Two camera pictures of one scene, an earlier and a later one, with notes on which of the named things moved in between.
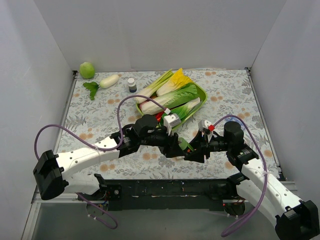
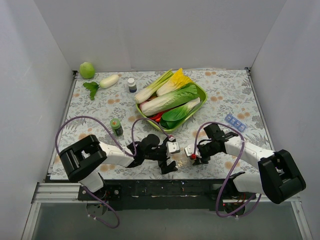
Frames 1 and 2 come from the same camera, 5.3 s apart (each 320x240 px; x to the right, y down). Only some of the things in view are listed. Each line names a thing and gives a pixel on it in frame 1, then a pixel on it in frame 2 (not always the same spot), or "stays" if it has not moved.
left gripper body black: (169, 144) -> (164, 157)
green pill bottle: (183, 144) -> (116, 125)
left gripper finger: (172, 150) -> (165, 169)
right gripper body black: (200, 146) stays
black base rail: (200, 194) stays
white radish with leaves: (92, 86) stays
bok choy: (182, 111) stays
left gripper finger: (175, 140) -> (171, 167)
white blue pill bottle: (132, 85) stays
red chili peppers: (158, 115) stays
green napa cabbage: (185, 93) stays
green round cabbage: (87, 70) stays
